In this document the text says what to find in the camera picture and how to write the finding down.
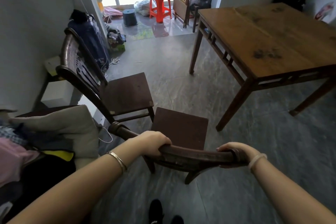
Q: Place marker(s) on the person's right fingers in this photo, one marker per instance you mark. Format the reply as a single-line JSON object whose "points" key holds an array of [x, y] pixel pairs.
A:
{"points": [[224, 147]]}

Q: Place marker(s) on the dark round plastic stool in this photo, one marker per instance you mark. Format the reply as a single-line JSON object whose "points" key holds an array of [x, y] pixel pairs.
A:
{"points": [[130, 17]]}

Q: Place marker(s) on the person's left forearm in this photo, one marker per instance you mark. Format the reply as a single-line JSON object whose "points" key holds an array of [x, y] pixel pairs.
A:
{"points": [[76, 189]]}

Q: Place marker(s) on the small pile of clothes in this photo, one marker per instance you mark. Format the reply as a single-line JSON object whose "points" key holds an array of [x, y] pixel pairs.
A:
{"points": [[115, 38]]}

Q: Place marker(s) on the beige cushion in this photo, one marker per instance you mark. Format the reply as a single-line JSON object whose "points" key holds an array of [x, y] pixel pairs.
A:
{"points": [[65, 129]]}

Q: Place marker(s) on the red plastic stool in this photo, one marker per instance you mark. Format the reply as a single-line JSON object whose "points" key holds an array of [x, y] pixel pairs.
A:
{"points": [[160, 4]]}

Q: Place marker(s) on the dark wooden chair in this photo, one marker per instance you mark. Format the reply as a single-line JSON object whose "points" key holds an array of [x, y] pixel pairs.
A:
{"points": [[181, 137], [105, 84]]}

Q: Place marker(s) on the person's left fingers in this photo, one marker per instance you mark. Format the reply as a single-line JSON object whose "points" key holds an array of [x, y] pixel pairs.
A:
{"points": [[164, 141]]}

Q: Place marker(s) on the folded wooden table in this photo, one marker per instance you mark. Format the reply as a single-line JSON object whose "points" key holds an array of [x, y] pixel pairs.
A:
{"points": [[181, 7]]}

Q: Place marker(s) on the clear plastic bag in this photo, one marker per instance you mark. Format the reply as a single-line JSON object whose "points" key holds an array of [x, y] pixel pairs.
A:
{"points": [[143, 7]]}

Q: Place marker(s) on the person's black shoe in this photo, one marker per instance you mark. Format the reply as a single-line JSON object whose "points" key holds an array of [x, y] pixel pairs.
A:
{"points": [[177, 220], [156, 212]]}

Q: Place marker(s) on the person's left hand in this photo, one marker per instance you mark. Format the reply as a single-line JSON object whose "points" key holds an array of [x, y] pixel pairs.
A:
{"points": [[147, 142]]}

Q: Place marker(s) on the red and white bag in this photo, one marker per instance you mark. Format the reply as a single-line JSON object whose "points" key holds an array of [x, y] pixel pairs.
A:
{"points": [[324, 12]]}

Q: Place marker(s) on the white box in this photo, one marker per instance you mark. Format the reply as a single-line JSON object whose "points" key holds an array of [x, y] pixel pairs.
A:
{"points": [[56, 92]]}

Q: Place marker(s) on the brown wooden table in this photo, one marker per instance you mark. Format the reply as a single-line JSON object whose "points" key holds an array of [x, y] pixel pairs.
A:
{"points": [[265, 45]]}

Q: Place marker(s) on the person's right forearm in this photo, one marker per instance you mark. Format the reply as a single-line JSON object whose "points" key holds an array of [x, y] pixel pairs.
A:
{"points": [[291, 192]]}

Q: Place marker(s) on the pink cloth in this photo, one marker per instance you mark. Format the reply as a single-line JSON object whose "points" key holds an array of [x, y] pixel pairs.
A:
{"points": [[112, 11]]}

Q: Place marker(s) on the dark blue jacket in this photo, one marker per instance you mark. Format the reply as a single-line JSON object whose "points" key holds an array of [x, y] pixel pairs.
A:
{"points": [[90, 38]]}

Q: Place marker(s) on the person's right hand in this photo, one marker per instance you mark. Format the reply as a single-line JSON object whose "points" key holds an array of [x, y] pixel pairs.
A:
{"points": [[240, 150]]}

